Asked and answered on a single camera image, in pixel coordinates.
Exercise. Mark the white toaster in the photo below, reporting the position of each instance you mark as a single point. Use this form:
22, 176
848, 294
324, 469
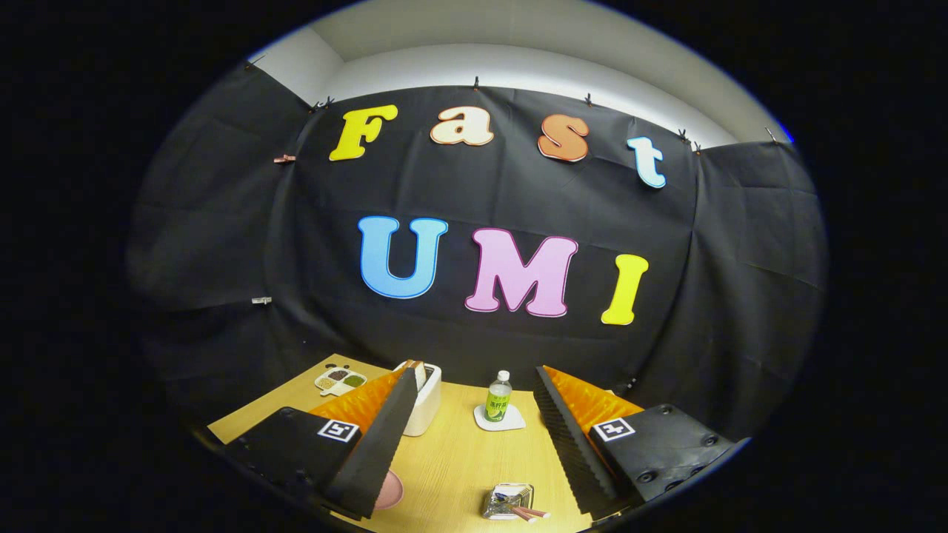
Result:
424, 414

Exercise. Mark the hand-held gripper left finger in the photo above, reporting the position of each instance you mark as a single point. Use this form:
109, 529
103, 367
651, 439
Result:
378, 444

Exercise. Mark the toast slice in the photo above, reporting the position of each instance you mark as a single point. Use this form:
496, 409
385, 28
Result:
419, 374

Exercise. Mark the green tea bottle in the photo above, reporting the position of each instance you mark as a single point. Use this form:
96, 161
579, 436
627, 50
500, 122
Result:
498, 407

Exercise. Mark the white coaster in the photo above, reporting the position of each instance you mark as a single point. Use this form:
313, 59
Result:
515, 423

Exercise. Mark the pink plate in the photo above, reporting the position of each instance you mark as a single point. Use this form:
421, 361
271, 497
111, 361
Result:
391, 490

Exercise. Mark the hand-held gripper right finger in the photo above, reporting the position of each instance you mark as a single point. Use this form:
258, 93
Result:
566, 444

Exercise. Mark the white divided dish with beans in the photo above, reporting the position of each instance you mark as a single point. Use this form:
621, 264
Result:
337, 377

